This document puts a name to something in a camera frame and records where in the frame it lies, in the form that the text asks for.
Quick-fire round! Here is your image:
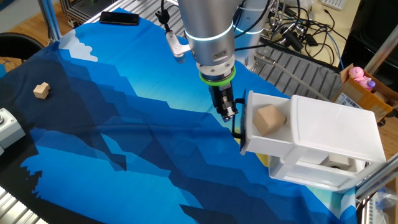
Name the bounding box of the open cardboard box with label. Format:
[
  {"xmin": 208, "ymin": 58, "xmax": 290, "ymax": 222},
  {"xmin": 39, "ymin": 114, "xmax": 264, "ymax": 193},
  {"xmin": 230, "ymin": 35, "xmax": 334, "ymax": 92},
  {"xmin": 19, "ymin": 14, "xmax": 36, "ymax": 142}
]
[{"xmin": 331, "ymin": 63, "xmax": 398, "ymax": 125}]

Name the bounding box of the aluminium frame post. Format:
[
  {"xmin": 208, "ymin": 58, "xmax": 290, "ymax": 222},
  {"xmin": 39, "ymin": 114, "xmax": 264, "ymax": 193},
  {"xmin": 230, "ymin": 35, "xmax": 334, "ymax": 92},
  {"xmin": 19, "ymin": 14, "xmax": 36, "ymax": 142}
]
[
  {"xmin": 37, "ymin": 0, "xmax": 62, "ymax": 43},
  {"xmin": 363, "ymin": 23, "xmax": 398, "ymax": 74}
]

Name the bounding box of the clear plastic bag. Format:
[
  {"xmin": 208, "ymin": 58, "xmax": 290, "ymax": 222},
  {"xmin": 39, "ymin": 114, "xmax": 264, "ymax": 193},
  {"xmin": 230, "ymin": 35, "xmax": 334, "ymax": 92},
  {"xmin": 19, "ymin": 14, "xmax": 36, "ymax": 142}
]
[{"xmin": 371, "ymin": 186, "xmax": 398, "ymax": 224}]

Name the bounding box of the black cabinet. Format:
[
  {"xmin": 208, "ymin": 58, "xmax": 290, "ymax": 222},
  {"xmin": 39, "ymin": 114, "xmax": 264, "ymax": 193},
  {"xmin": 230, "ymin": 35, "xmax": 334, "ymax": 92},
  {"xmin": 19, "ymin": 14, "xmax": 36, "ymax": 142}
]
[{"xmin": 341, "ymin": 0, "xmax": 398, "ymax": 85}]

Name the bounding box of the white plastic drawer cabinet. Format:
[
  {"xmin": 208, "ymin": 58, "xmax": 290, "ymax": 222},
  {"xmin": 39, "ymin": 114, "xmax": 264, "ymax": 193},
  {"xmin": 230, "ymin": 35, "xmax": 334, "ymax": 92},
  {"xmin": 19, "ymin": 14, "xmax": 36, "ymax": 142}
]
[{"xmin": 269, "ymin": 95, "xmax": 387, "ymax": 192}]

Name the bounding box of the black chair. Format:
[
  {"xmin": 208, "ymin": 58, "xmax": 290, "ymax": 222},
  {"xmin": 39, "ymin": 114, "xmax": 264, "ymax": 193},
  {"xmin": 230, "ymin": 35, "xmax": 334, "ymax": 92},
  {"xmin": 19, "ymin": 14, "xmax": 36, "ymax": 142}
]
[{"xmin": 0, "ymin": 32, "xmax": 45, "ymax": 63}]

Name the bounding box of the beige boxy object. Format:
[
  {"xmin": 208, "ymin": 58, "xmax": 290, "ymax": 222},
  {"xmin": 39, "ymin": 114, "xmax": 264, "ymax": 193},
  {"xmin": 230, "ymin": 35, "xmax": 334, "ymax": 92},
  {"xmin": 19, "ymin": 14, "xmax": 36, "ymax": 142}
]
[{"xmin": 323, "ymin": 154, "xmax": 354, "ymax": 170}]

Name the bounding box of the white plain drawer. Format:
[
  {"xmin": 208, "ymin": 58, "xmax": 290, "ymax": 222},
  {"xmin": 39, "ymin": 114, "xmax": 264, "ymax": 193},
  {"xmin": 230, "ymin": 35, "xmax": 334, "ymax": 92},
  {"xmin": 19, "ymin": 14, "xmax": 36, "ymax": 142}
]
[{"xmin": 269, "ymin": 154, "xmax": 366, "ymax": 191}]

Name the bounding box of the large wooden cube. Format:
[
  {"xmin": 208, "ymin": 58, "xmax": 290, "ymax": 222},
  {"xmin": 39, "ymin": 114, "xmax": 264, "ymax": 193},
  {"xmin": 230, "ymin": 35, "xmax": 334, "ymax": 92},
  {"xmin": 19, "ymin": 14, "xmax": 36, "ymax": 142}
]
[{"xmin": 252, "ymin": 104, "xmax": 287, "ymax": 136}]

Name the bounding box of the pink toy figure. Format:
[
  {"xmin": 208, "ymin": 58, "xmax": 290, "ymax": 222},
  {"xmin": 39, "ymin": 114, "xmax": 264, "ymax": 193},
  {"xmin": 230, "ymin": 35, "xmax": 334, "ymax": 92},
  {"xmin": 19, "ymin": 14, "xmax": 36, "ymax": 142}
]
[{"xmin": 348, "ymin": 66, "xmax": 373, "ymax": 91}]

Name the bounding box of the black smartphone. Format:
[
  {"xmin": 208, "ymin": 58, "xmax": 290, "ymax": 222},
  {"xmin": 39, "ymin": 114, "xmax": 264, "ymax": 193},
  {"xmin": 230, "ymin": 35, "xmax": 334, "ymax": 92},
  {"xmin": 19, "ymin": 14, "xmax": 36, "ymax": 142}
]
[{"xmin": 99, "ymin": 11, "xmax": 141, "ymax": 26}]

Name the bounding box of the black striped metal frame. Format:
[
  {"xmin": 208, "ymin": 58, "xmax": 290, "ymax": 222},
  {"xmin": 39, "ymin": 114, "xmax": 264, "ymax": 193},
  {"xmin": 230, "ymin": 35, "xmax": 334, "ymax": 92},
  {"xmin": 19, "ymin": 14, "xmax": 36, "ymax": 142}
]
[{"xmin": 60, "ymin": 0, "xmax": 119, "ymax": 26}]

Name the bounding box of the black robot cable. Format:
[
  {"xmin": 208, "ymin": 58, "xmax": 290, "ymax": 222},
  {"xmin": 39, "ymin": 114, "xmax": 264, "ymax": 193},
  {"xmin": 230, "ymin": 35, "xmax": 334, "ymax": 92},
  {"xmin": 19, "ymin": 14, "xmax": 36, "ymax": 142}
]
[{"xmin": 155, "ymin": 0, "xmax": 274, "ymax": 52}]

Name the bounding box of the blue mountain print cloth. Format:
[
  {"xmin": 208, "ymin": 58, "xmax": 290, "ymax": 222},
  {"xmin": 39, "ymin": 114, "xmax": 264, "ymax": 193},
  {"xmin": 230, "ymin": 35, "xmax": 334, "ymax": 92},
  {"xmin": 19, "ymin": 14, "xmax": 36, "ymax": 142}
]
[{"xmin": 0, "ymin": 7, "xmax": 358, "ymax": 224}]

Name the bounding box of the blue cable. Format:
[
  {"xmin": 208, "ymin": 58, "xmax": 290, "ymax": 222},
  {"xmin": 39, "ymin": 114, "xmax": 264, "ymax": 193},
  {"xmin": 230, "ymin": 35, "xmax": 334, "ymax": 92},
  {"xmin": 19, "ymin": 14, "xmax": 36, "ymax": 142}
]
[{"xmin": 326, "ymin": 30, "xmax": 345, "ymax": 71}]

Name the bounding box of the white keyboard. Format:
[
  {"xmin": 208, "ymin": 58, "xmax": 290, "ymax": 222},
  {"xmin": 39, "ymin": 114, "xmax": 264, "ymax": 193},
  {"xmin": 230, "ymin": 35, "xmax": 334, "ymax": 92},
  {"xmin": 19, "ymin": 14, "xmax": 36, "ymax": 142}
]
[{"xmin": 320, "ymin": 0, "xmax": 346, "ymax": 11}]

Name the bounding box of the grey emergency stop box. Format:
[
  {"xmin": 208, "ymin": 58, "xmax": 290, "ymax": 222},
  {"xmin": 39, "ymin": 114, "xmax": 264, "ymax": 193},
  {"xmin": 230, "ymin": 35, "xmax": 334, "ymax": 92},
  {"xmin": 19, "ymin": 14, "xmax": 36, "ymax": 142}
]
[{"xmin": 0, "ymin": 108, "xmax": 26, "ymax": 150}]

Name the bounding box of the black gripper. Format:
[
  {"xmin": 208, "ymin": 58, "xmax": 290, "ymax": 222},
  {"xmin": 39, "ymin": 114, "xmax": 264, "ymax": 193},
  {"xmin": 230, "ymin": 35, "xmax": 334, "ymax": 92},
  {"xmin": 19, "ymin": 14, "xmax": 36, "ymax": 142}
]
[{"xmin": 208, "ymin": 84, "xmax": 239, "ymax": 123}]

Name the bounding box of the aluminium frame rail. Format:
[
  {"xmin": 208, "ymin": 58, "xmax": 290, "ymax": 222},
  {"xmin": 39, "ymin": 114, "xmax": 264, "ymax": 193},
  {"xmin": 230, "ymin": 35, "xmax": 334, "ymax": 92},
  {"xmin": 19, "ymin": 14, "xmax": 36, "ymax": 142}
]
[{"xmin": 354, "ymin": 161, "xmax": 398, "ymax": 200}]

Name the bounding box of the small notched wooden block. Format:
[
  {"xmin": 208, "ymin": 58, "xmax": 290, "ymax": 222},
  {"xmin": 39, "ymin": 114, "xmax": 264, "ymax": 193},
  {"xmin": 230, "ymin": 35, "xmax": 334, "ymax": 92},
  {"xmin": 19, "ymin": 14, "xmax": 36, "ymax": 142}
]
[{"xmin": 33, "ymin": 82, "xmax": 50, "ymax": 100}]

